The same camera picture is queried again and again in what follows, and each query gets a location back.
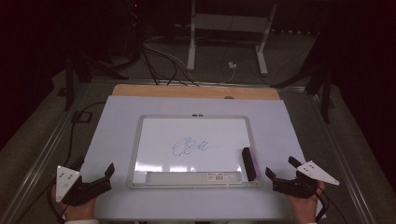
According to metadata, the bundle of black floor cables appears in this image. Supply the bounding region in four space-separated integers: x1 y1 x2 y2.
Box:
141 43 200 87

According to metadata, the metal floor rail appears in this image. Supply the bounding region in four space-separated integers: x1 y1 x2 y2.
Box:
0 82 92 224
306 90 375 224

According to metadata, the person's left hand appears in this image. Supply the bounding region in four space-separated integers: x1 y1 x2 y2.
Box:
50 183 98 223

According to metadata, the dark equipment rack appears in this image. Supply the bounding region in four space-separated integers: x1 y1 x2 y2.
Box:
118 0 148 63

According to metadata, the black and purple whiteboard eraser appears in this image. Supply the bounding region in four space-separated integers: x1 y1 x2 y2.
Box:
241 147 262 182

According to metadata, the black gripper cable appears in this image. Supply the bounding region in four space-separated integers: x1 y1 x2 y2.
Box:
46 101 106 224
312 184 348 224

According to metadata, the large white table mat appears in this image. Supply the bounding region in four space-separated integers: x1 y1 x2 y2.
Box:
81 94 327 222

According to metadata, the black tripod stand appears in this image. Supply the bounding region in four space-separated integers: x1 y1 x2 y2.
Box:
270 62 336 124
64 50 130 112

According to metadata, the white cable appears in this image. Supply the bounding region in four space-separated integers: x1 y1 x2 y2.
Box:
192 66 237 86

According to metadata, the person's right hand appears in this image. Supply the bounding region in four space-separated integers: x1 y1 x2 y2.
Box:
285 181 327 224

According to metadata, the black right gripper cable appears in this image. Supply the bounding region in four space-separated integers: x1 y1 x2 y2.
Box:
312 184 348 224

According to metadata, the white metal stand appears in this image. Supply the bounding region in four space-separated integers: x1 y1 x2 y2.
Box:
186 0 278 77

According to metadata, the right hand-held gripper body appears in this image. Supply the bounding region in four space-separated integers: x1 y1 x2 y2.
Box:
272 160 341 200

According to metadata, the silver framed whiteboard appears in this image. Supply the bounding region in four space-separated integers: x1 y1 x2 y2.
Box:
125 114 263 189

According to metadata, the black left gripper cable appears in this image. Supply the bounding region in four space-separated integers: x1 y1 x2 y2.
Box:
46 101 106 224

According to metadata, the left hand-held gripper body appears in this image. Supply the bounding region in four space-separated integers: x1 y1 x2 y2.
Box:
55 165 112 207

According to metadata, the black square floor plate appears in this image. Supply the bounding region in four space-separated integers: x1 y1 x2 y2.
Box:
72 110 93 124

